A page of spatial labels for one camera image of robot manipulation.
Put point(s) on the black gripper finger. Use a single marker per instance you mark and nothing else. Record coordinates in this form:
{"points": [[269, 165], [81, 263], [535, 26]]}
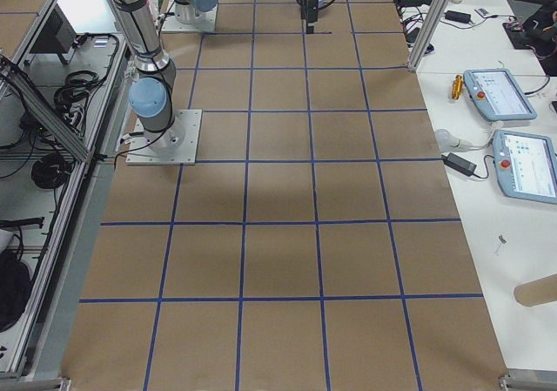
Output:
{"points": [[309, 14]]}

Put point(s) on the yellow brass tool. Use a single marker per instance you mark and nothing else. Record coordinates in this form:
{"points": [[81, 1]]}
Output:
{"points": [[457, 87]]}

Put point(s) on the white light bulb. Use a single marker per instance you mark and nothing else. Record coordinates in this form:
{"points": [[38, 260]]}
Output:
{"points": [[447, 142]]}

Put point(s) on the far teach pendant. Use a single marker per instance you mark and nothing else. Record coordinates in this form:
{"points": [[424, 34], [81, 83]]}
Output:
{"points": [[497, 96]]}

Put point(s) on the teach pendant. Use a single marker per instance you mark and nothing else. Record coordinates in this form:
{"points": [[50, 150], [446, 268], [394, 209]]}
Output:
{"points": [[525, 165], [497, 96]]}

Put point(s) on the black power adapter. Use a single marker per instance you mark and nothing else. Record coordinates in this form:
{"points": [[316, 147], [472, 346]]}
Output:
{"points": [[459, 164]]}

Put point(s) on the near teach pendant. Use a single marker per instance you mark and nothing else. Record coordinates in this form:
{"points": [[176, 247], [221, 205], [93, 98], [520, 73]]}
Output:
{"points": [[525, 165]]}

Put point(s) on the cardboard tube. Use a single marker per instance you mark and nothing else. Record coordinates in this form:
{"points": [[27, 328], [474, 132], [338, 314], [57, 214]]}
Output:
{"points": [[537, 292]]}

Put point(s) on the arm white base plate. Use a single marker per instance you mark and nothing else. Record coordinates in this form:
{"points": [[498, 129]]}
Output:
{"points": [[204, 24], [178, 145]]}

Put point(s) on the aluminium frame post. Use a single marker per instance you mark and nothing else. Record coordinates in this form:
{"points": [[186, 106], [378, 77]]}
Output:
{"points": [[426, 33]]}

